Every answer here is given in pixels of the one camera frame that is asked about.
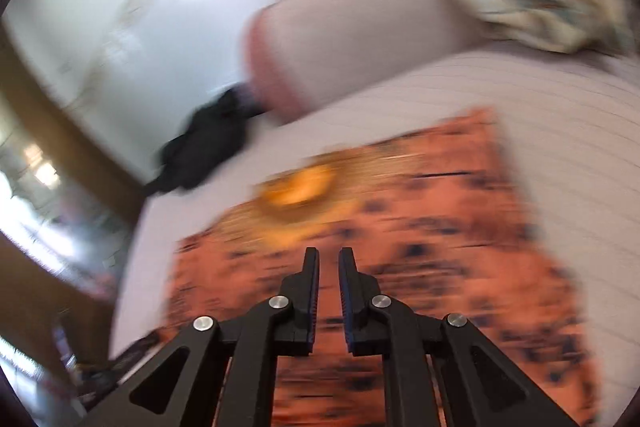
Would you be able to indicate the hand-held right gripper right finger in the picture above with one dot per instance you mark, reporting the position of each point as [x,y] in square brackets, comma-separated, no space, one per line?
[345,297]

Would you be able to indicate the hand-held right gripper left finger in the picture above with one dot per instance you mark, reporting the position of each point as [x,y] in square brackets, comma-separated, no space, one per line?
[313,292]

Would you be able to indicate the orange black-floral garment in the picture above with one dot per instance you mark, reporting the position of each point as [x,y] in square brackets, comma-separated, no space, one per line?
[450,232]

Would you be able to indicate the black crumpled cloth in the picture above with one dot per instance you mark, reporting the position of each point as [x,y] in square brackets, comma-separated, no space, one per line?
[205,147]

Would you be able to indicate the pink quilted sofa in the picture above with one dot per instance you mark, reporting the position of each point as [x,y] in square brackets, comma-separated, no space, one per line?
[575,132]

